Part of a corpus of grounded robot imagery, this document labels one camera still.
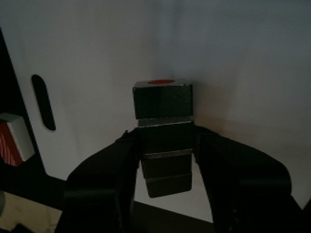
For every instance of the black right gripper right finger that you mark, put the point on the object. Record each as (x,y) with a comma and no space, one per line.
(251,188)

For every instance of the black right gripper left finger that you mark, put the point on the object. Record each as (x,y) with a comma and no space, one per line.
(96,182)

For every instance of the black toy sushi roll piece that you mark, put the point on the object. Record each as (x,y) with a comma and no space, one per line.
(167,138)
(168,187)
(167,167)

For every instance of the toy sushi piece red dot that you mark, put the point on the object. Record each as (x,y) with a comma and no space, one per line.
(162,101)

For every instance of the white cutting board with slot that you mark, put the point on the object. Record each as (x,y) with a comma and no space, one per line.
(227,60)

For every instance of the red white striped toy nigiri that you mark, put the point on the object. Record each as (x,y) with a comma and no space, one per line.
(12,142)

